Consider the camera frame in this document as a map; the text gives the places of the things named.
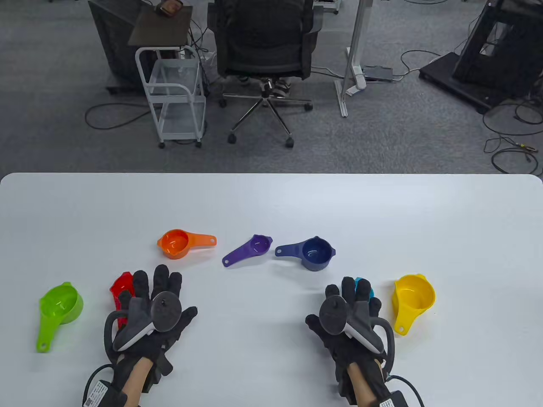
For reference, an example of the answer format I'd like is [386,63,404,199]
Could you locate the red plastic measuring cup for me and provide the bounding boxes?
[109,272,137,329]

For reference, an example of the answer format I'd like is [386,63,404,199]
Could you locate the yellow plastic measuring cup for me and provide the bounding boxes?
[392,274,436,336]

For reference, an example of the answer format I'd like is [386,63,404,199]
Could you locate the black floor cable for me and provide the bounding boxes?
[85,103,153,130]

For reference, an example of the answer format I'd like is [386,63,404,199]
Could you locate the black monitor stand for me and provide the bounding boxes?
[419,0,543,114]

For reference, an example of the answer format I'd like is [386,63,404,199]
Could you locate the black cabinet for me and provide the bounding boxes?
[88,0,147,95]

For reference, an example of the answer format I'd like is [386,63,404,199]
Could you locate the black wrist sensor box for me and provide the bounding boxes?
[373,390,410,407]
[83,379,128,407]

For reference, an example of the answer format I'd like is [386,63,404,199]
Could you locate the black adapter cable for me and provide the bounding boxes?
[392,50,444,81]

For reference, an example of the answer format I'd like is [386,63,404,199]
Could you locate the person's right forearm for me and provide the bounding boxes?
[347,364,382,407]

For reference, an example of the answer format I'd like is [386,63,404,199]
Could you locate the grey white hand controller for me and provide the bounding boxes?
[105,292,183,352]
[319,295,396,361]

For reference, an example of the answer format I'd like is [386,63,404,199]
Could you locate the white rolling cart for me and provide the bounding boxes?
[135,46,208,149]

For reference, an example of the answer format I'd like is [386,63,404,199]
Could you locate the person's right hand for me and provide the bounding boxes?
[305,276,384,382]

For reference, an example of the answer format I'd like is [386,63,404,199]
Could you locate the small brown object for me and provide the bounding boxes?
[155,0,184,17]

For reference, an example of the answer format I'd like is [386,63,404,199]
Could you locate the navy plastic measuring cup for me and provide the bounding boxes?
[275,236,336,272]

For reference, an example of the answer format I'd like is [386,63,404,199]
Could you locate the orange plastic measuring cup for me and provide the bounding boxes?
[157,229,217,259]

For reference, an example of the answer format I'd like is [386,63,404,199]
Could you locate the person's left hand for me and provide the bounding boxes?
[104,265,198,382]

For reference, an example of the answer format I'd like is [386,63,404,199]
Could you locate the black power adapter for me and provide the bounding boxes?
[363,65,394,82]

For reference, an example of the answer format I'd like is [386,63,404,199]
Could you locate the tangled black floor cables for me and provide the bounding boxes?
[483,95,543,175]

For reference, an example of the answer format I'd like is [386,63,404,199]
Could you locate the green plastic measuring cup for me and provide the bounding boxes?
[36,282,84,353]

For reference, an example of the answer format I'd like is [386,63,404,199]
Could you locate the purple plastic measuring cup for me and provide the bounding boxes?
[222,234,273,268]

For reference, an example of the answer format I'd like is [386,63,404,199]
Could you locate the white desk leg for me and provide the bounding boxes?
[334,0,374,118]

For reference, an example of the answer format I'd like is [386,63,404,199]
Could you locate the light blue plastic measuring cup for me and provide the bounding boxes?
[354,277,375,300]

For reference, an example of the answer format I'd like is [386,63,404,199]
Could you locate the person's left forearm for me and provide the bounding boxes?
[121,358,153,407]

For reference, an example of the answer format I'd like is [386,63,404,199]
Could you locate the black glove cable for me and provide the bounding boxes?
[388,374,425,407]
[83,364,114,397]

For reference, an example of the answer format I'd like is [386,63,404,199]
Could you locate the black office chair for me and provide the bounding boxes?
[207,0,324,149]

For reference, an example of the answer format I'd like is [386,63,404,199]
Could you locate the dark brown side table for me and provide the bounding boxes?
[128,5,193,46]

